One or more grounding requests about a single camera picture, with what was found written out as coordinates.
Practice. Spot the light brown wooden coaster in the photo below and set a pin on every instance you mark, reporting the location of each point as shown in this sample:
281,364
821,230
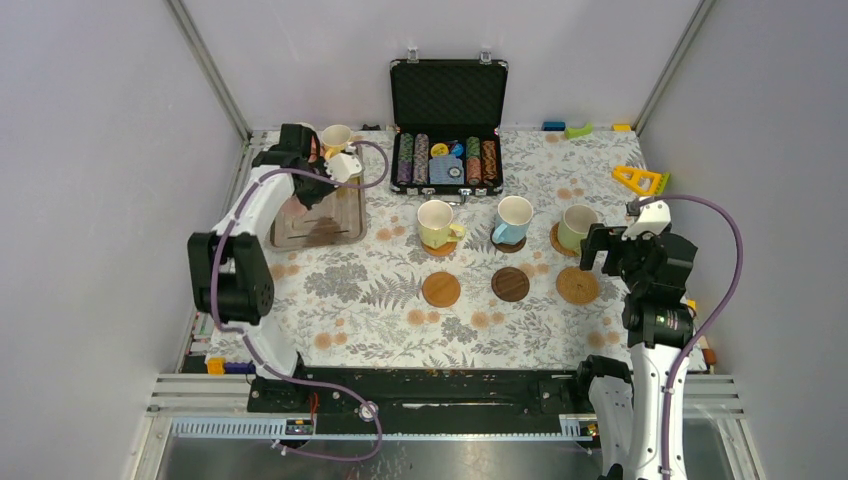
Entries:
441,289

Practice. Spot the black poker chip case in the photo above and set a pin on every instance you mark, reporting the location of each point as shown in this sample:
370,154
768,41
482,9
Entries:
447,115

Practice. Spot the yellow triangle toy block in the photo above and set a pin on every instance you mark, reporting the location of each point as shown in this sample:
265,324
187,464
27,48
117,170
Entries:
641,182

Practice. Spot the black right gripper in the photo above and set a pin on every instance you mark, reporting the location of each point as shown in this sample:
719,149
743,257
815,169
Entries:
603,237

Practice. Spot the light blue mug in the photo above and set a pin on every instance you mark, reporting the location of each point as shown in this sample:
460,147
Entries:
512,220

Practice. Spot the green toy block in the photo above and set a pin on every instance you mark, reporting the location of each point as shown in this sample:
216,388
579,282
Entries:
573,132

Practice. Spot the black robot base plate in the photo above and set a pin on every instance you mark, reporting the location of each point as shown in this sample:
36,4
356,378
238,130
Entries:
428,401

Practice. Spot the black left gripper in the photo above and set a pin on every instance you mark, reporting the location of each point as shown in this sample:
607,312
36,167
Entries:
309,200

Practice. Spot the floral table mat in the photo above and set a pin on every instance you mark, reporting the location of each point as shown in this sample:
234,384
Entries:
361,305

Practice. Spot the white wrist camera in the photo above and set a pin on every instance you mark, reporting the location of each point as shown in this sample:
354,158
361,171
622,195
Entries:
651,219
342,167

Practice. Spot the orange toy block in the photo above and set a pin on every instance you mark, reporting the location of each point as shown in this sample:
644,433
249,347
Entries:
216,366

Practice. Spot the orange wooden coaster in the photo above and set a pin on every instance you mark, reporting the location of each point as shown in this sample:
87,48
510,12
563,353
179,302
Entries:
442,251

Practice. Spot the dark brown wooden coaster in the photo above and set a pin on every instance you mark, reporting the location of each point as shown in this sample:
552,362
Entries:
510,284

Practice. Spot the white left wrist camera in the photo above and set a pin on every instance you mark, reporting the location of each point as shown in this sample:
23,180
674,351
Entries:
342,167

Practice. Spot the brown wooden block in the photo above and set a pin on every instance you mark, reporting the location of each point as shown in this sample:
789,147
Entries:
709,357

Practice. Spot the silver metal tray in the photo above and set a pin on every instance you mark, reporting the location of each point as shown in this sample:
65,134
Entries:
338,219

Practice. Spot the pale yellow mug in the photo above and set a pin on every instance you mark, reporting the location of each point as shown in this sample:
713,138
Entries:
436,227

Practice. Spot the dark blue toy block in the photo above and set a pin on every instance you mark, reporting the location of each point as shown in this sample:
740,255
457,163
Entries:
239,368

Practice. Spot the light green mug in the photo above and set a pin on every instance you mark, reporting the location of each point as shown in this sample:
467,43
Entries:
574,226

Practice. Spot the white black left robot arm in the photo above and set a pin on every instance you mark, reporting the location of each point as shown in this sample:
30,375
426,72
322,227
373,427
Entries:
230,276

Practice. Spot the woven rattan coaster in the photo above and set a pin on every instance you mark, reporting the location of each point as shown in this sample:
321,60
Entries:
556,245

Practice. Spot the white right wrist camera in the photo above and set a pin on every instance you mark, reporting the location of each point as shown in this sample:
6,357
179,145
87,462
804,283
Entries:
651,219

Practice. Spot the woven cork coaster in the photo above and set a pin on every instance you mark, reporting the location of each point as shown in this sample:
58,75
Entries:
577,287

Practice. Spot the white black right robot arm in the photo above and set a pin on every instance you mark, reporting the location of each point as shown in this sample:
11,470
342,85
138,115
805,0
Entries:
639,404

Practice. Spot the dark walnut wooden coaster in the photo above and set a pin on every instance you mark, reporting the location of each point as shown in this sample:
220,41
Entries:
509,248

